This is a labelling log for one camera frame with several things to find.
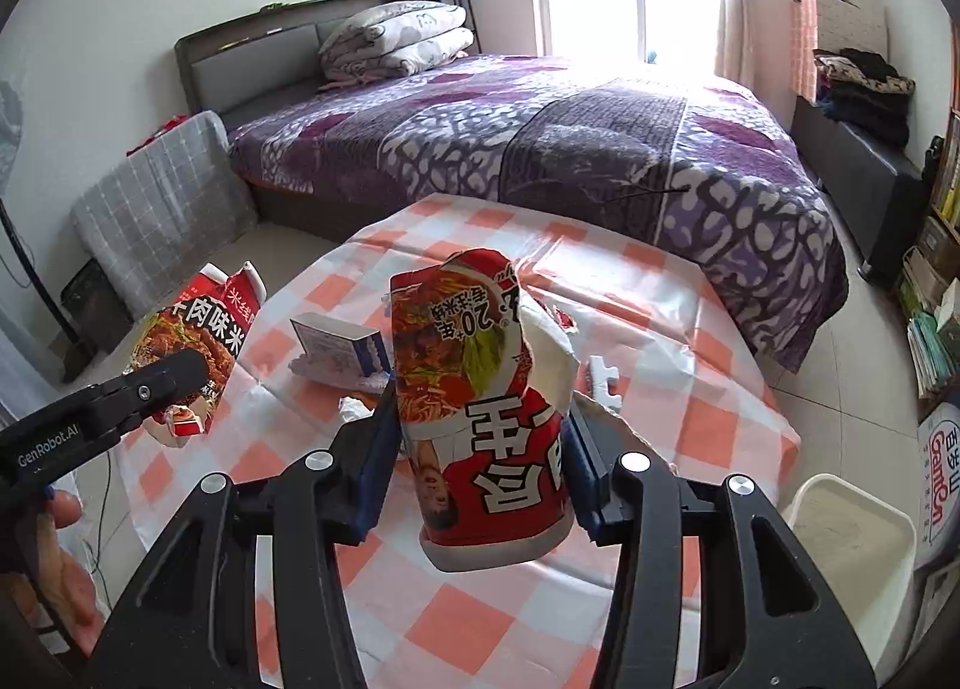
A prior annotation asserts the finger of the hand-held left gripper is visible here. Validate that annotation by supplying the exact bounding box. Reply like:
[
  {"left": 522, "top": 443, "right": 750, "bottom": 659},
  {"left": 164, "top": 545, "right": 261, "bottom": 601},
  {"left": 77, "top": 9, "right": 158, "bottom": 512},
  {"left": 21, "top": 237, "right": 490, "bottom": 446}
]
[{"left": 90, "top": 349, "right": 211, "bottom": 431}]

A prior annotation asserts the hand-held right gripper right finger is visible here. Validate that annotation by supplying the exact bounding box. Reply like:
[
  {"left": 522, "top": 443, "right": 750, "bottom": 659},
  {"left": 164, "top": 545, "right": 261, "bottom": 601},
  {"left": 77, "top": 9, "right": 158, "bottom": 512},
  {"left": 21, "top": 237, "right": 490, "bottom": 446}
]
[{"left": 566, "top": 400, "right": 878, "bottom": 689}]

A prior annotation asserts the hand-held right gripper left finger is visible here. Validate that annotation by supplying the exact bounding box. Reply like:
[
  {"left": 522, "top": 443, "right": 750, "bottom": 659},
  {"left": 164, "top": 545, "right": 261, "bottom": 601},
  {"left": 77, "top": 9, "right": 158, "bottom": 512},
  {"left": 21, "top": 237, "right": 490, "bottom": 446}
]
[{"left": 82, "top": 378, "right": 402, "bottom": 689}]

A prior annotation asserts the red noodle packet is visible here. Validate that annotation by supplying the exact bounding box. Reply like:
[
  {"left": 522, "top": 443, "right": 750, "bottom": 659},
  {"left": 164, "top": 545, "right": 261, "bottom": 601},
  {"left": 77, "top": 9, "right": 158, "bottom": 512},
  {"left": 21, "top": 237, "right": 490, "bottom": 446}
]
[{"left": 131, "top": 261, "right": 267, "bottom": 450}]

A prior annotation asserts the red instant noodle cup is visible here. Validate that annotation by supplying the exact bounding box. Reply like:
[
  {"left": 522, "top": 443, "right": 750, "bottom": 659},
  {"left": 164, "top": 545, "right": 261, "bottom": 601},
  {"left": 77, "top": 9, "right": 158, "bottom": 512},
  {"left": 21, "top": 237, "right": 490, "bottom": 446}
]
[{"left": 386, "top": 248, "right": 578, "bottom": 571}]

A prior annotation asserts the white trash bin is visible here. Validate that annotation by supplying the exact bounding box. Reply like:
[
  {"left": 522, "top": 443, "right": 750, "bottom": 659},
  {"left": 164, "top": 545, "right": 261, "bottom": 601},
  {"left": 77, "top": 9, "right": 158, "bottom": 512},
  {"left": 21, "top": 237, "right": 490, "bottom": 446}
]
[{"left": 776, "top": 473, "right": 920, "bottom": 675}]

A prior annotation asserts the person's left hand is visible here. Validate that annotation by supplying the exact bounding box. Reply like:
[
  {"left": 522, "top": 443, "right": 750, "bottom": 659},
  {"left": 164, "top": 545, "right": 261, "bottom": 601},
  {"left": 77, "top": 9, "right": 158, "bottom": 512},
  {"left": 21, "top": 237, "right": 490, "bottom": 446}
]
[{"left": 15, "top": 490, "right": 106, "bottom": 652}]

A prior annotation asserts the white foam piece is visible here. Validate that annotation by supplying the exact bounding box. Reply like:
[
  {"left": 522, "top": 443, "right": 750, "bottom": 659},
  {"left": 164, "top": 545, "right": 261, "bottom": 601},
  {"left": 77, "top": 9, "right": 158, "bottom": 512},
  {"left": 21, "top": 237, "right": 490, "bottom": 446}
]
[{"left": 574, "top": 353, "right": 627, "bottom": 416}]

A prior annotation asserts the orange white checked tablecloth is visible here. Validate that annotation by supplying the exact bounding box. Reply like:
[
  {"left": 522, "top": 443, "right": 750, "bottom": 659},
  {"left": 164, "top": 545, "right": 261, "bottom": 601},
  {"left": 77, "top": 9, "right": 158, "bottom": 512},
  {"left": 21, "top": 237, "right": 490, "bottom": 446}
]
[{"left": 112, "top": 192, "right": 803, "bottom": 689}]

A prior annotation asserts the small white blue box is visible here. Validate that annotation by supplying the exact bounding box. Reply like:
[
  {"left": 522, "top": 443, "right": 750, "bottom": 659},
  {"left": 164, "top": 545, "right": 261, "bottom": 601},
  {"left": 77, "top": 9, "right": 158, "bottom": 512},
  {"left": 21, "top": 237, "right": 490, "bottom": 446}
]
[{"left": 289, "top": 312, "right": 391, "bottom": 394}]

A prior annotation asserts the grey checked cloth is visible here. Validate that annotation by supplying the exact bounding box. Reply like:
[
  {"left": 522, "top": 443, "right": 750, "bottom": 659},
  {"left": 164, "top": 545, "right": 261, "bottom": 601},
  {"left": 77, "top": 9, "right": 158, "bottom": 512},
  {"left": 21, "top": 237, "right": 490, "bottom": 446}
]
[{"left": 71, "top": 110, "right": 260, "bottom": 319}]

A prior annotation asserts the grey bed headboard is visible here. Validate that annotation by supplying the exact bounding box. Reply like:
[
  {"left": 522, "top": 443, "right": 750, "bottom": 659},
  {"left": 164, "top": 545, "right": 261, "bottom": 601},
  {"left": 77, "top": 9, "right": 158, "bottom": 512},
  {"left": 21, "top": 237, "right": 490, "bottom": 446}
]
[{"left": 174, "top": 0, "right": 406, "bottom": 136}]

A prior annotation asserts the blue white cardboard box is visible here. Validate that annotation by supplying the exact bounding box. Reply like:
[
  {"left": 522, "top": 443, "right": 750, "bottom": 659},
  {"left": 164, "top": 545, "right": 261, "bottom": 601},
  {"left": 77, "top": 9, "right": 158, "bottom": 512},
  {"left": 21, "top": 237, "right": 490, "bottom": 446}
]
[{"left": 915, "top": 400, "right": 960, "bottom": 570}]

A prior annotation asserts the purple patterned bed blanket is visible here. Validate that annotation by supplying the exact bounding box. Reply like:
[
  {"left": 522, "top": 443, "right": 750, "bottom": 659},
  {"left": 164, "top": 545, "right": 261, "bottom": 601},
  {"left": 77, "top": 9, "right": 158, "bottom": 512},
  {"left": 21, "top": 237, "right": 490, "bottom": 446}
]
[{"left": 229, "top": 52, "right": 852, "bottom": 371}]

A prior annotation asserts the stack of books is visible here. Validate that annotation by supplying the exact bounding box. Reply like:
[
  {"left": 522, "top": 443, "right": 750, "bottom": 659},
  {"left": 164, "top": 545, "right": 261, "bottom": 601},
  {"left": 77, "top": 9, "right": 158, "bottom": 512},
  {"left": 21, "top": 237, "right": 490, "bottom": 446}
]
[{"left": 896, "top": 246, "right": 960, "bottom": 398}]

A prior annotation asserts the black storage bench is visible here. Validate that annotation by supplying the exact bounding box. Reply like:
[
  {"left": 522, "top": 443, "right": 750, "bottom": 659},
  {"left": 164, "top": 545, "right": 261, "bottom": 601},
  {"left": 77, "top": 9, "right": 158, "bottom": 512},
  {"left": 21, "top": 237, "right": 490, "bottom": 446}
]
[{"left": 791, "top": 97, "right": 927, "bottom": 285}]

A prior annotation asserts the folded floral quilt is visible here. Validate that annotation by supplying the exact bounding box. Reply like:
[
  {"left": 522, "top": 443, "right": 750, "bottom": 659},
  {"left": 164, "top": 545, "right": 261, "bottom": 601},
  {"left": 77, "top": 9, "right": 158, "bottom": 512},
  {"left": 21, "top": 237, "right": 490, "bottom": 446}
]
[{"left": 319, "top": 1, "right": 477, "bottom": 91}]

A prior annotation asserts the wooden bookshelf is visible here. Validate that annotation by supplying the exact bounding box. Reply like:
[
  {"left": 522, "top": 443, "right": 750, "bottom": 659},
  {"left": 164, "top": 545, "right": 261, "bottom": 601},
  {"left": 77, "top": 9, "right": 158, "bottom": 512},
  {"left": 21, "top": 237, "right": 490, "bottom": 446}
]
[{"left": 919, "top": 108, "right": 960, "bottom": 240}]

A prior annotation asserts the pile of folded clothes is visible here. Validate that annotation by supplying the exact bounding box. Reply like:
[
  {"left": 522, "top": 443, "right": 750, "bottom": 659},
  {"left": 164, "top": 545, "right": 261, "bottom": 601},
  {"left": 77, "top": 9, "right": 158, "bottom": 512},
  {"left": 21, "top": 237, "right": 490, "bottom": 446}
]
[{"left": 814, "top": 48, "right": 916, "bottom": 146}]

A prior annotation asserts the pink checked cloth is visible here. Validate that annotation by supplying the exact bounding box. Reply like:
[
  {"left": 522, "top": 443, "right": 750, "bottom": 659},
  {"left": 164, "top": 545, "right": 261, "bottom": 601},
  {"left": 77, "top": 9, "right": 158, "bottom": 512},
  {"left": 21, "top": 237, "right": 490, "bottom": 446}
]
[{"left": 791, "top": 0, "right": 822, "bottom": 98}]

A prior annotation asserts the white drawer cabinet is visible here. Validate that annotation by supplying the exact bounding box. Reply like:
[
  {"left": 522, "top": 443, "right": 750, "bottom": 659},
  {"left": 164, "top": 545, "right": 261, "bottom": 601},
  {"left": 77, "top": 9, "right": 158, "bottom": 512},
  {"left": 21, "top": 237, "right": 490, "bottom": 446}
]
[{"left": 814, "top": 0, "right": 890, "bottom": 61}]

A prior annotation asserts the black cable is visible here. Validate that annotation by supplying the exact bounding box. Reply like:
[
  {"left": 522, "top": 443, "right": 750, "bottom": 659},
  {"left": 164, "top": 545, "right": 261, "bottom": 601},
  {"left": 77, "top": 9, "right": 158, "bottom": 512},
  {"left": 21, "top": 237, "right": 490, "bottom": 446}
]
[{"left": 600, "top": 183, "right": 691, "bottom": 204}]

